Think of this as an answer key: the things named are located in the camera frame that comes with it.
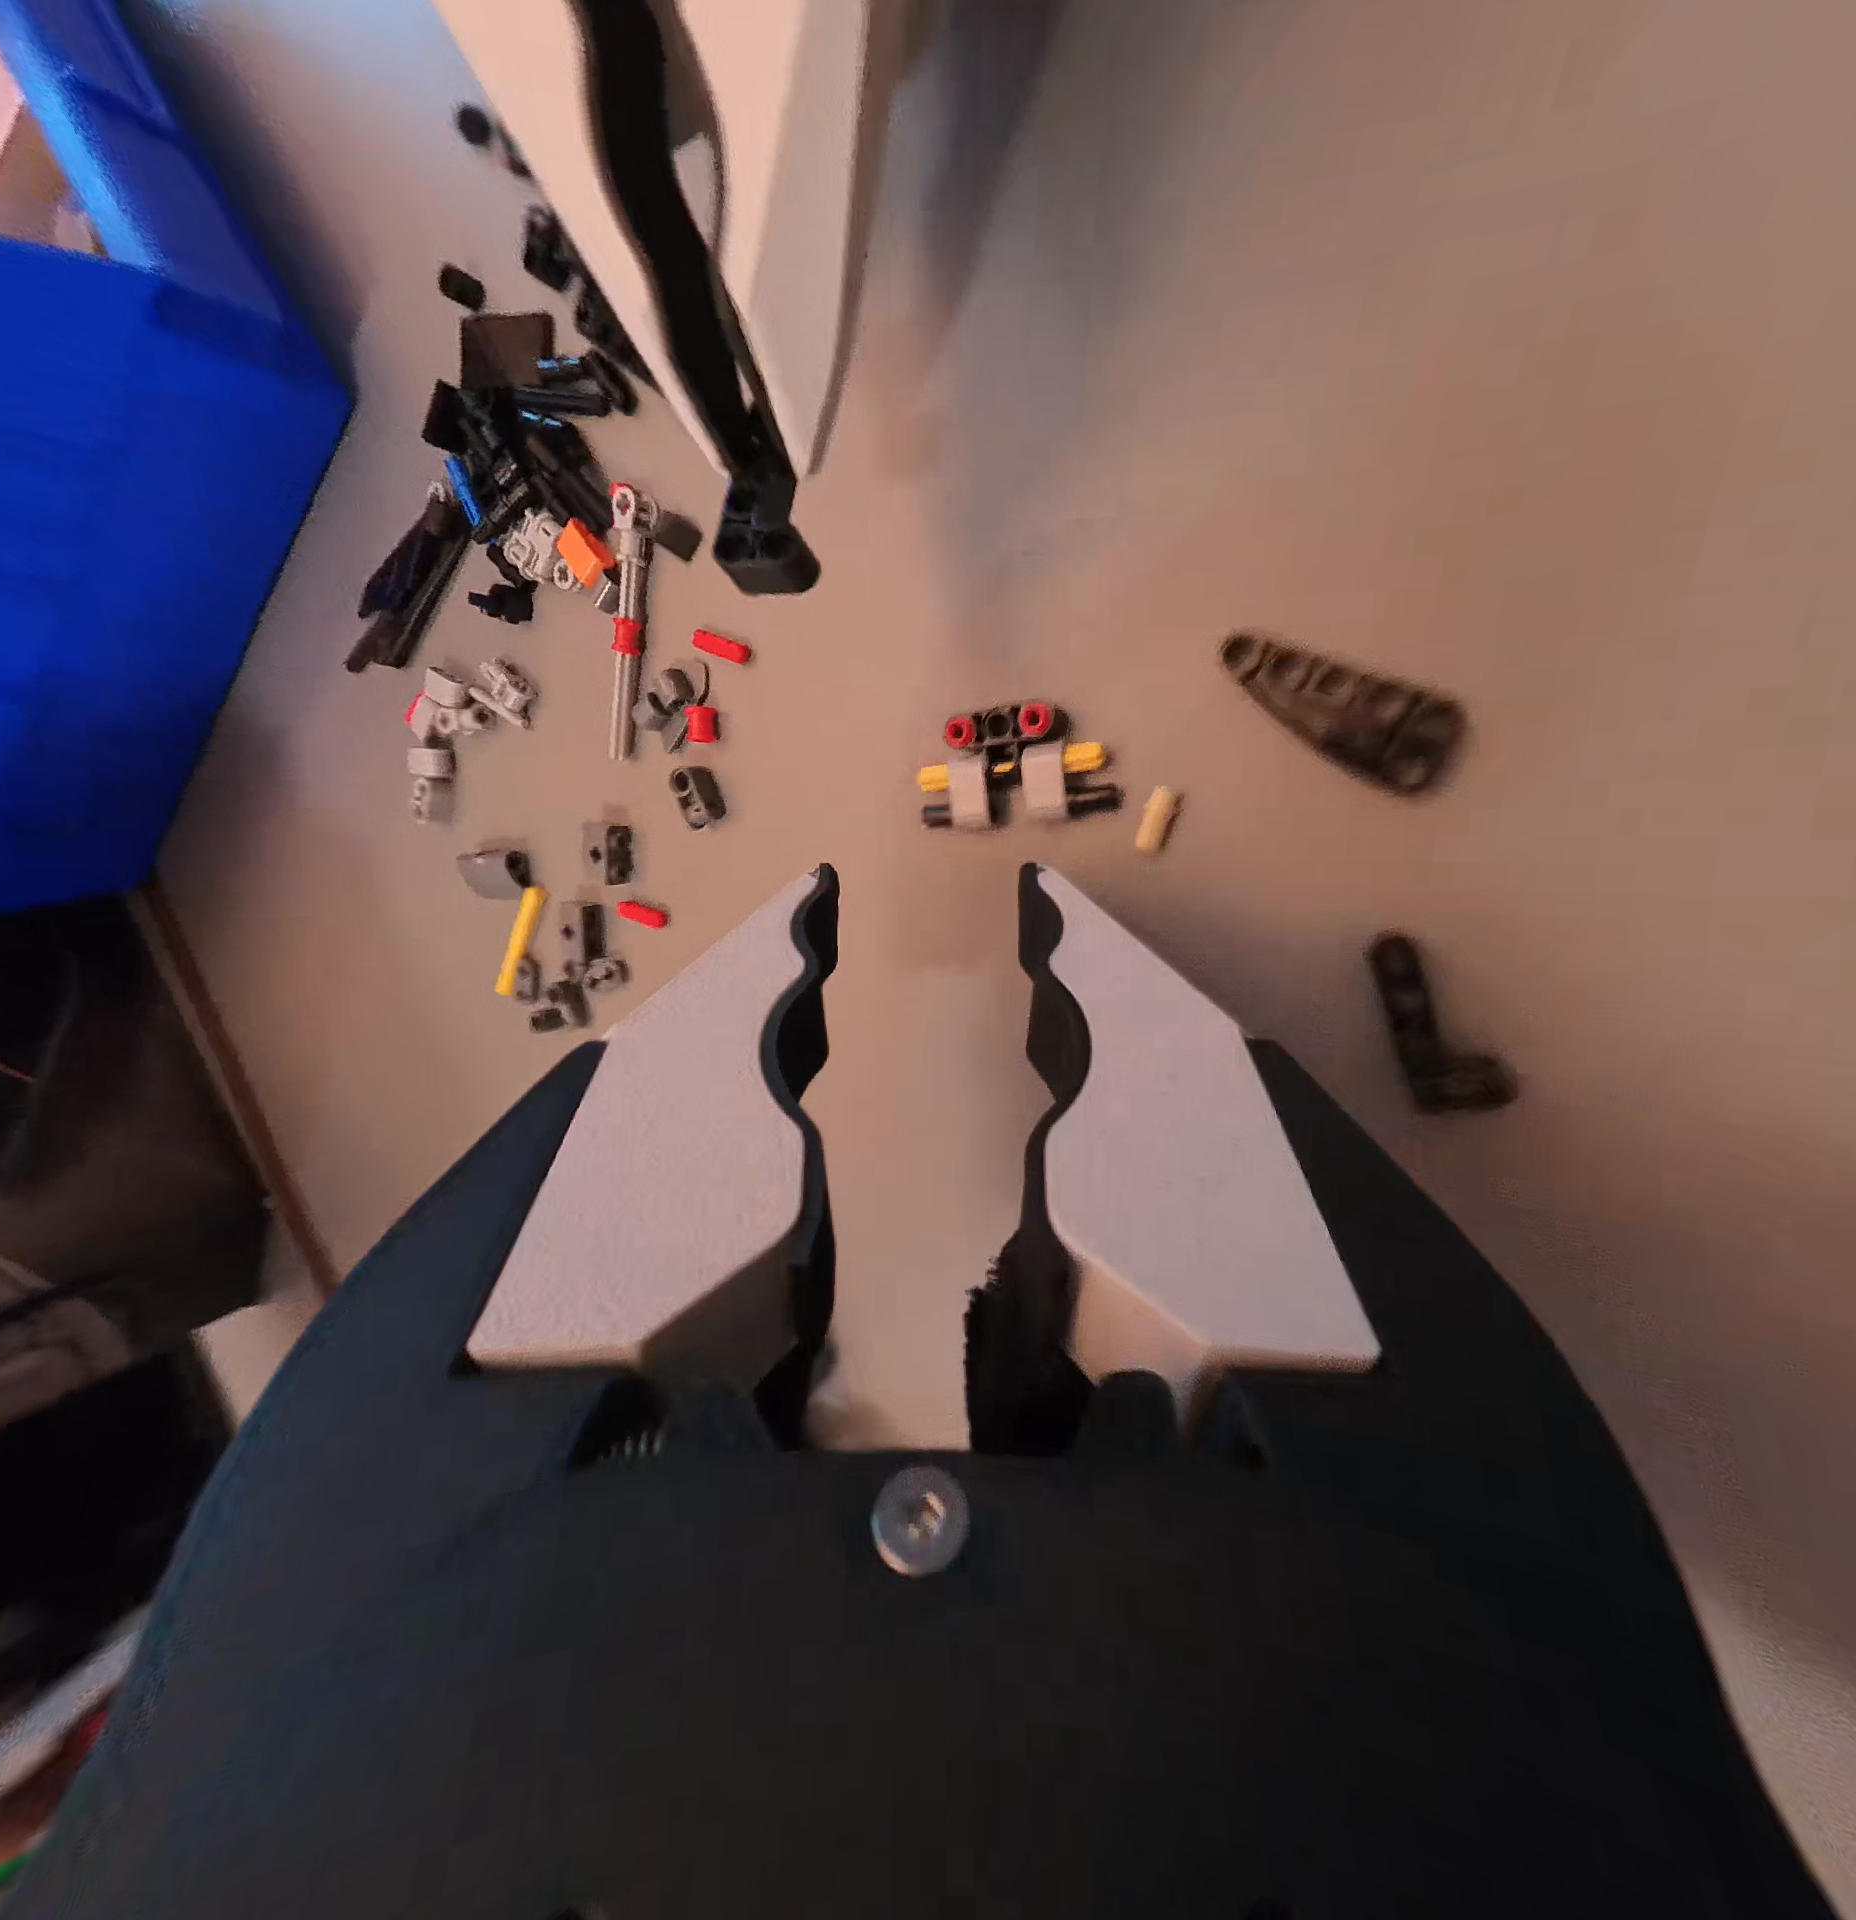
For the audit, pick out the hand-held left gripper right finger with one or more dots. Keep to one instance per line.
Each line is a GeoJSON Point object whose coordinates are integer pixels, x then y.
{"type": "Point", "coordinates": [1196, 1202]}

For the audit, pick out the short black lego beam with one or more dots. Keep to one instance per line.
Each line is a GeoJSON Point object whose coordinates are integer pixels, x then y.
{"type": "Point", "coordinates": [763, 562]}

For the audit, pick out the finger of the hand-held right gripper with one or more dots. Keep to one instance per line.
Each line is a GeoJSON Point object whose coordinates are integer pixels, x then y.
{"type": "Point", "coordinates": [569, 178]}
{"type": "Point", "coordinates": [808, 178]}

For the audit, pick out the black angled lego beam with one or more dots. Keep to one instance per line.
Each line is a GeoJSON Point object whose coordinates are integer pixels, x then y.
{"type": "Point", "coordinates": [1416, 1016]}

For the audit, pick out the tan lego pin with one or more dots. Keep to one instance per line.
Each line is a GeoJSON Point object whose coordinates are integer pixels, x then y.
{"type": "Point", "coordinates": [1154, 820]}

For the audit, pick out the small yellow-axle lego assembly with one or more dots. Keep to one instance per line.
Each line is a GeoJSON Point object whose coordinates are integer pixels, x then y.
{"type": "Point", "coordinates": [971, 792]}

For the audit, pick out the black curved lego beam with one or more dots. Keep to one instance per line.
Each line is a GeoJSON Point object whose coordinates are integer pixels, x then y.
{"type": "Point", "coordinates": [1347, 720]}

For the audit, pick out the blue plastic bin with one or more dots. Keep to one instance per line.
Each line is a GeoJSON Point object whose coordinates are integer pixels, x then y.
{"type": "Point", "coordinates": [119, 527]}

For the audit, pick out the dark printed lego box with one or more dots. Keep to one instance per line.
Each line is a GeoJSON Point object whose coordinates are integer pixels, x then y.
{"type": "Point", "coordinates": [85, 1078]}

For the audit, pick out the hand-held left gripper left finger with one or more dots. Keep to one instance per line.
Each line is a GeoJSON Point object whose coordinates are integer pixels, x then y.
{"type": "Point", "coordinates": [660, 1202]}

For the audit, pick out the pile of lego pieces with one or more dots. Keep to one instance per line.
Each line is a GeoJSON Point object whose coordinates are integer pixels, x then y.
{"type": "Point", "coordinates": [582, 550]}

